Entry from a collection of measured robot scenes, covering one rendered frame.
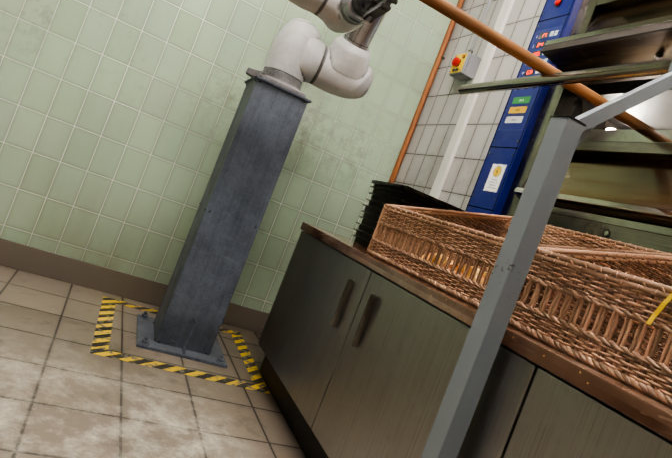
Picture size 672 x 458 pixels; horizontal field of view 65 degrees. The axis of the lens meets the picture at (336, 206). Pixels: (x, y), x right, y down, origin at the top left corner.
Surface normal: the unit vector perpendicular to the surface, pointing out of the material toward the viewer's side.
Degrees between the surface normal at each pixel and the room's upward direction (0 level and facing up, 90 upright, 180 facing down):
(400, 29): 90
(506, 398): 90
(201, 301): 90
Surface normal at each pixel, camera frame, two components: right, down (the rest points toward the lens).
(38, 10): 0.37, 0.14
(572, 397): -0.86, -0.33
